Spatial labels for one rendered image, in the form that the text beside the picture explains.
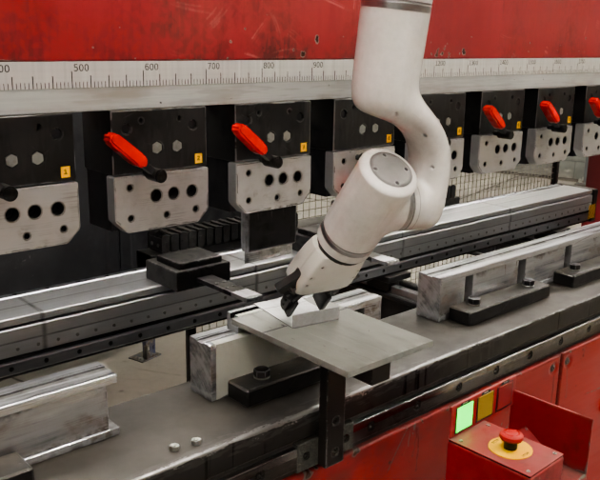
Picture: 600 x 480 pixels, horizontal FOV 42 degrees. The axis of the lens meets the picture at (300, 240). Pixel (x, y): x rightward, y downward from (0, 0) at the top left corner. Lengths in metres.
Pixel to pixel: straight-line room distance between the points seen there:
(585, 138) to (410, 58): 0.99
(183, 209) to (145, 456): 0.35
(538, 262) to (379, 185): 0.95
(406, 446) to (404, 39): 0.76
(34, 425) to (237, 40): 0.60
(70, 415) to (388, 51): 0.65
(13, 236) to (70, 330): 0.42
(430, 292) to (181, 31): 0.80
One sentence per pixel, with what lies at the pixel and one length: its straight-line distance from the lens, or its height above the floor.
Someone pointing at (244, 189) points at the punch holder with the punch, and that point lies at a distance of 1.17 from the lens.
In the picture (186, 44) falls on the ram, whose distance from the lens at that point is 1.10.
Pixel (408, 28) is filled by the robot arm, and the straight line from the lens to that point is 1.00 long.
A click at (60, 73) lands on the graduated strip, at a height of 1.39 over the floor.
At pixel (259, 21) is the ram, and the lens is 1.17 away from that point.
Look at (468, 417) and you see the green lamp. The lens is 1.40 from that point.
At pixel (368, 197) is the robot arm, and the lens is 1.00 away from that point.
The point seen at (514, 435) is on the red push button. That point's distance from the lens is 1.36.
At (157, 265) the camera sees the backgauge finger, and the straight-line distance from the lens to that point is 1.46.
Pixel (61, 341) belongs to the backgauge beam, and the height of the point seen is 0.93.
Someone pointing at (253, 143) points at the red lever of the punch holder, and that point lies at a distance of 1.12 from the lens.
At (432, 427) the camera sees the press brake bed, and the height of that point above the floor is 0.74.
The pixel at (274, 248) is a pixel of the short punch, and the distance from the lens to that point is 1.29.
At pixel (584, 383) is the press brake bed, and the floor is 0.66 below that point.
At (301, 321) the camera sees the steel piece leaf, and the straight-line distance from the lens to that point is 1.21.
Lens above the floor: 1.44
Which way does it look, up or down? 15 degrees down
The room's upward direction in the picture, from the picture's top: 1 degrees clockwise
